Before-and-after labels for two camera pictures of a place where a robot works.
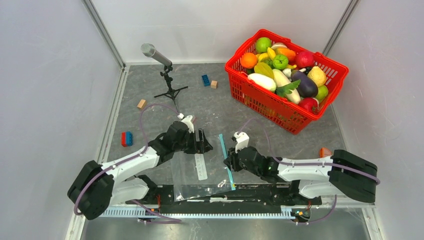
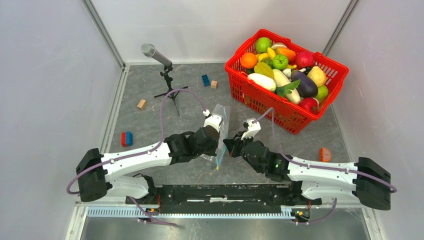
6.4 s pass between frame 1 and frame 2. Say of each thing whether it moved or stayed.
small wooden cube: stayed
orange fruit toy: stayed
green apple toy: stayed
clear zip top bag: moved
